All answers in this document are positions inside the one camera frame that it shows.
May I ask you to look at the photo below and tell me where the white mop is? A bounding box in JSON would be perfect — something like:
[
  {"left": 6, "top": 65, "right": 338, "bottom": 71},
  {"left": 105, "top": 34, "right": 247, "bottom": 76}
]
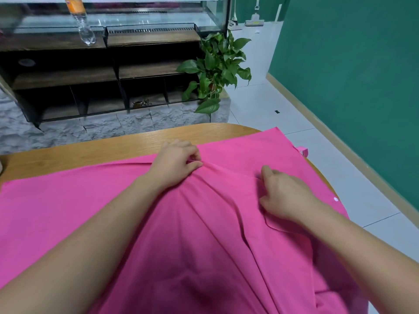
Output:
[{"left": 244, "top": 0, "right": 266, "bottom": 27}]

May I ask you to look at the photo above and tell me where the green potted plant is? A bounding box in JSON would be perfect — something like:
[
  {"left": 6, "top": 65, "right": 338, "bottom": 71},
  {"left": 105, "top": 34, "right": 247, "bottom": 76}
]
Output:
[{"left": 175, "top": 29, "right": 253, "bottom": 116}]

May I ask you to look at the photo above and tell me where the person's right hand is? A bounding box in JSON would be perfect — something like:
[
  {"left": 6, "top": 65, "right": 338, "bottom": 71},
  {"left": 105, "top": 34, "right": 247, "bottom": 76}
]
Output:
[{"left": 258, "top": 164, "right": 321, "bottom": 224}]

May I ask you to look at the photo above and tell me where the clear bottle with orange label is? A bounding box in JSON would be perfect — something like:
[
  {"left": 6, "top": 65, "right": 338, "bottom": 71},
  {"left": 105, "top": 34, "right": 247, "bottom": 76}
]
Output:
[{"left": 63, "top": 0, "right": 98, "bottom": 46}]

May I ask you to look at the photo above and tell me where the dark wooden shelf cabinet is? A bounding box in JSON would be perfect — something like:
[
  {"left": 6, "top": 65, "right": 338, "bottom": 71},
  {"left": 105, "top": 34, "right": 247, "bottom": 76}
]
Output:
[{"left": 0, "top": 26, "right": 227, "bottom": 129}]

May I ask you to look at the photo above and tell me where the person's right forearm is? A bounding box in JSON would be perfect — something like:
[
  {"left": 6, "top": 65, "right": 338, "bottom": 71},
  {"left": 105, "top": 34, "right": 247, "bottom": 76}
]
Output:
[{"left": 300, "top": 202, "right": 419, "bottom": 314}]

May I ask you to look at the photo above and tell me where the person's left forearm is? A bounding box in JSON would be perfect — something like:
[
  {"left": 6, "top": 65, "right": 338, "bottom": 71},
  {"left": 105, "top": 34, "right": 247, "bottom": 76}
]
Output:
[{"left": 0, "top": 173, "right": 169, "bottom": 314}]

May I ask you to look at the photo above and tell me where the person's left hand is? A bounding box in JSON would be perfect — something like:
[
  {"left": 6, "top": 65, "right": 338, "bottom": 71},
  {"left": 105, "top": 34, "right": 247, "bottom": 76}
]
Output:
[{"left": 147, "top": 139, "right": 204, "bottom": 191}]

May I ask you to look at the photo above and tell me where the pink towel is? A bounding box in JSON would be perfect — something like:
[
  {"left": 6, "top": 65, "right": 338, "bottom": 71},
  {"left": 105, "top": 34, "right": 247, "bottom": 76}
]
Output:
[{"left": 0, "top": 126, "right": 369, "bottom": 314}]

